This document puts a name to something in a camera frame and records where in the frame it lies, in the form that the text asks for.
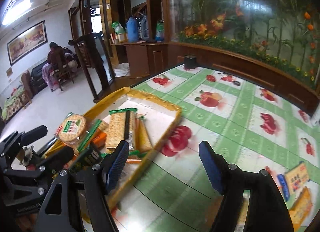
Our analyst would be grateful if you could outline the yellow-orange biscuit pack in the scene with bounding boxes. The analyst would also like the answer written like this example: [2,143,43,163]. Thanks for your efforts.
[289,187,312,231]

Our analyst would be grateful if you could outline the dark green cracker pack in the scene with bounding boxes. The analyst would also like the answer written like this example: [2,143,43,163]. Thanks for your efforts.
[69,144,102,173]

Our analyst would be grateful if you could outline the round cracker pack green label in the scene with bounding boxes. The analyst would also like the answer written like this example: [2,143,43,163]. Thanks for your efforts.
[55,112,88,146]

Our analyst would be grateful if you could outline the cracker pack with black band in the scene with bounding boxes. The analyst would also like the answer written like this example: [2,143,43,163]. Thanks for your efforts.
[105,108,138,151]

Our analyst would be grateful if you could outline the small yellow green wafer pack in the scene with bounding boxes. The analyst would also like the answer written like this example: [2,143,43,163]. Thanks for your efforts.
[135,114,153,153]

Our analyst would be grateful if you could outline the beige cracker pack blue ends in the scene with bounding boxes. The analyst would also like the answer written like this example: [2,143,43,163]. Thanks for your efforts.
[277,161,310,202]

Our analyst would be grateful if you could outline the orange cracker pack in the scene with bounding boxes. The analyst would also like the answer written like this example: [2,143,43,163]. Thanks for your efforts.
[91,132,107,149]

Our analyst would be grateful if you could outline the black sofa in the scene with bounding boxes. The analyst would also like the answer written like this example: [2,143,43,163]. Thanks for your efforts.
[30,61,48,95]

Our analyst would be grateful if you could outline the green fruit-print tablecloth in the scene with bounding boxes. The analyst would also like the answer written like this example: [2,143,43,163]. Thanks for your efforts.
[112,65,319,231]

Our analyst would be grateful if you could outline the seated person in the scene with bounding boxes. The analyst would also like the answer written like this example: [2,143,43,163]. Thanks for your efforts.
[42,42,78,92]

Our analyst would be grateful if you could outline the dark wooden chair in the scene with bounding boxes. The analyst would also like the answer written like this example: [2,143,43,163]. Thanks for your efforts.
[68,32,116,103]

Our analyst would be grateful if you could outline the yellow tray with white liner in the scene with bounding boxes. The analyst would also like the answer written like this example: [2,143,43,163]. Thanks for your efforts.
[42,86,183,210]

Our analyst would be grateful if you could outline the wooden sideboard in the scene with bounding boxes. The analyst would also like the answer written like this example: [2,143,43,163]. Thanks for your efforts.
[109,40,320,116]

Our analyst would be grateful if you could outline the green snack bag on sideboard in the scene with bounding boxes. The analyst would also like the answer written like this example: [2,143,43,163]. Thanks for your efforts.
[111,21,126,34]

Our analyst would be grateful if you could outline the blue thermos jug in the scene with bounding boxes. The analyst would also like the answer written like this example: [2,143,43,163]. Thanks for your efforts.
[126,17,139,43]

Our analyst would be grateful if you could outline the clear water jug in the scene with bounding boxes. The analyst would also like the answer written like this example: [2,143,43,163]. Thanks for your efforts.
[140,14,149,40]

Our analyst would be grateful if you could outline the small black box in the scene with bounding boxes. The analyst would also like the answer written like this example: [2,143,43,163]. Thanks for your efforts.
[184,55,198,70]

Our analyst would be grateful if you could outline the green-labelled plastic bottle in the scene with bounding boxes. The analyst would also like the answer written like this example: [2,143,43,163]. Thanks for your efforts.
[155,20,165,42]

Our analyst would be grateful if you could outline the flower display glass cabinet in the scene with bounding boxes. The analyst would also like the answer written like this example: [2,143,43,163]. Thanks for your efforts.
[159,0,320,90]

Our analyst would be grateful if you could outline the framed wall painting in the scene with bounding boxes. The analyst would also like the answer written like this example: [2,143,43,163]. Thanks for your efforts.
[7,20,48,66]

